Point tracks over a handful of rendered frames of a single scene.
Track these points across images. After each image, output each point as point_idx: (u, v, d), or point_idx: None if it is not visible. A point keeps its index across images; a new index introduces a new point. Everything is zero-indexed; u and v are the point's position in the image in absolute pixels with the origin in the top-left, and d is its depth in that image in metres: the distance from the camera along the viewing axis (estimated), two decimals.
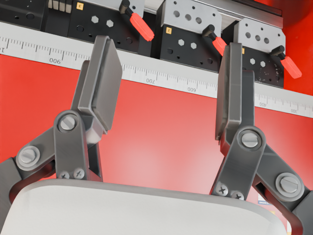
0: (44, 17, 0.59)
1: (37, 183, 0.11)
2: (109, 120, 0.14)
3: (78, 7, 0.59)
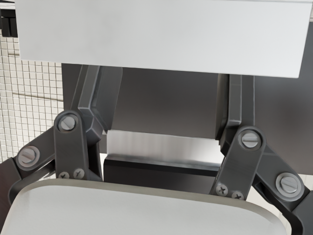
0: None
1: (37, 183, 0.11)
2: (109, 120, 0.14)
3: None
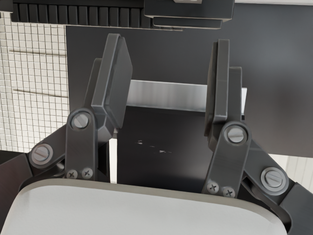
0: None
1: (37, 183, 0.11)
2: (120, 119, 0.14)
3: None
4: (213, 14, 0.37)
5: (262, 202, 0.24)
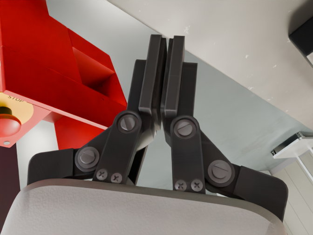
0: None
1: (37, 183, 0.11)
2: (160, 121, 0.14)
3: None
4: None
5: None
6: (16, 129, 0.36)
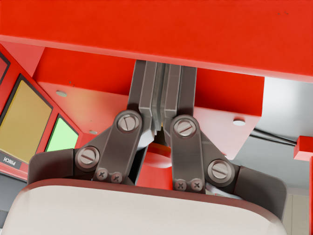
0: None
1: (37, 183, 0.11)
2: (160, 121, 0.14)
3: None
4: None
5: None
6: (154, 146, 0.21)
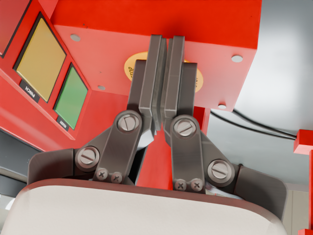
0: None
1: (37, 183, 0.11)
2: (160, 121, 0.14)
3: None
4: None
5: None
6: None
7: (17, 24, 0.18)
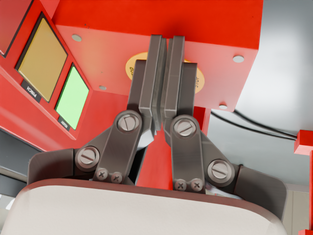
0: None
1: (37, 183, 0.11)
2: (160, 121, 0.14)
3: None
4: None
5: None
6: None
7: (19, 24, 0.18)
